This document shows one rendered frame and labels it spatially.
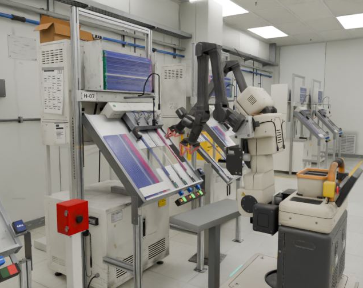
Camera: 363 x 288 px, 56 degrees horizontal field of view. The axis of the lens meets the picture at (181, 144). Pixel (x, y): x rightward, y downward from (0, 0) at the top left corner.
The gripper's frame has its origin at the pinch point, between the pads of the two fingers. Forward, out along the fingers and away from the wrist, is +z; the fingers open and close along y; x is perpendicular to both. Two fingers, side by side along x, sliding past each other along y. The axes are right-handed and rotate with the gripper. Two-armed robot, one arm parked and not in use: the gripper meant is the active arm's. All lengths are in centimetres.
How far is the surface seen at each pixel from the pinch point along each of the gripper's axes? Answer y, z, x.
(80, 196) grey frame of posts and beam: 52, 53, 4
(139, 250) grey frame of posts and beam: 51, 33, 56
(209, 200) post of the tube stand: -42, 30, 46
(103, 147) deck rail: 49, 16, -8
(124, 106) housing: 16.7, 7.2, -35.9
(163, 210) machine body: -13, 53, 33
